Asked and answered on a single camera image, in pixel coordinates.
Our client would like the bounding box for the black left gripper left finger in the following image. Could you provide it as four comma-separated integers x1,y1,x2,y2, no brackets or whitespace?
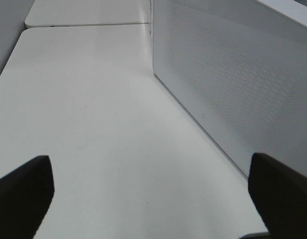
0,155,55,239

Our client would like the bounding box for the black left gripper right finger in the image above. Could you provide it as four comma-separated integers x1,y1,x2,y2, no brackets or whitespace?
248,152,307,239

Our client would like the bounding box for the white microwave door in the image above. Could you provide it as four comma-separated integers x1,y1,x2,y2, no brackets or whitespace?
152,0,307,180

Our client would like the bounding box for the white microwave oven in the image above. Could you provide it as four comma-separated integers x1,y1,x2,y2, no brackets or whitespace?
147,0,307,180

